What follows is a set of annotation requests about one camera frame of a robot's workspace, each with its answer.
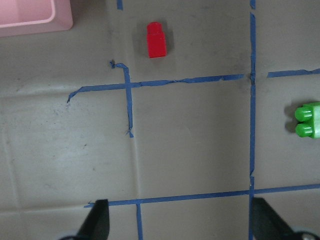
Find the red toy block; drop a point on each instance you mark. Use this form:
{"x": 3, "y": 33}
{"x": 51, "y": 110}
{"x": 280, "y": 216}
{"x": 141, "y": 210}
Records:
{"x": 156, "y": 40}

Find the brown paper table cover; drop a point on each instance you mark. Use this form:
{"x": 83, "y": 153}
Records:
{"x": 178, "y": 144}

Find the green toy block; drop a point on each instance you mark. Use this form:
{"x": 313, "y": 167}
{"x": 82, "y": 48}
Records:
{"x": 308, "y": 117}

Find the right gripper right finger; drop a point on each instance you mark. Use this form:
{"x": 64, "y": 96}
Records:
{"x": 266, "y": 224}

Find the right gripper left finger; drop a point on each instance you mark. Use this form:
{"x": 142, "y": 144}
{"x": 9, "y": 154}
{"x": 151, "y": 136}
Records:
{"x": 96, "y": 226}

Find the pink plastic box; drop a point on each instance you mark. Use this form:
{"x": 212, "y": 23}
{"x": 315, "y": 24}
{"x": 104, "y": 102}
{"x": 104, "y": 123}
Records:
{"x": 23, "y": 17}

